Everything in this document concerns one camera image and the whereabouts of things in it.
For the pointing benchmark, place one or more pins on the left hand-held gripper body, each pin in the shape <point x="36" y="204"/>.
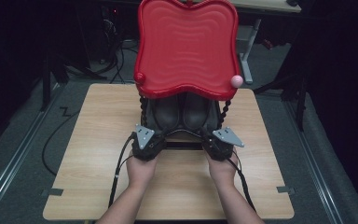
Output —
<point x="146" y="143"/>

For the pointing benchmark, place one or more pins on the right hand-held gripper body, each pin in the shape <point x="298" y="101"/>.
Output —
<point x="223" y="143"/>

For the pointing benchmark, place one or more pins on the black slipper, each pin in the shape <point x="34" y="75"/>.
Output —
<point x="166" y="112"/>
<point x="196" y="110"/>

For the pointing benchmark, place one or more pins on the red and black tiered rack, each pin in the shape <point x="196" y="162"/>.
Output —
<point x="186" y="49"/>

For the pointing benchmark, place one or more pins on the person's right hand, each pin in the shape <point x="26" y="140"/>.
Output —
<point x="222" y="171"/>

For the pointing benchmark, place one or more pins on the person's left hand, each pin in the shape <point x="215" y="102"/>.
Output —
<point x="141" y="171"/>

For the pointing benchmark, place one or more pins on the grey tape piece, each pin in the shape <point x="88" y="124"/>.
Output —
<point x="286" y="189"/>
<point x="56" y="192"/>

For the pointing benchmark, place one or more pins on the black metal stand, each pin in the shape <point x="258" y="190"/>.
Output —
<point x="300" y="102"/>
<point x="46" y="84"/>

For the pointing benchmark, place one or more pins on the background desk with grey leg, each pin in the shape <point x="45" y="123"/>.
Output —
<point x="251" y="43"/>

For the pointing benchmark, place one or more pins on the metal floor rail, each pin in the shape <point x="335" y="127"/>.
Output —
<point x="18" y="155"/>
<point x="317" y="168"/>

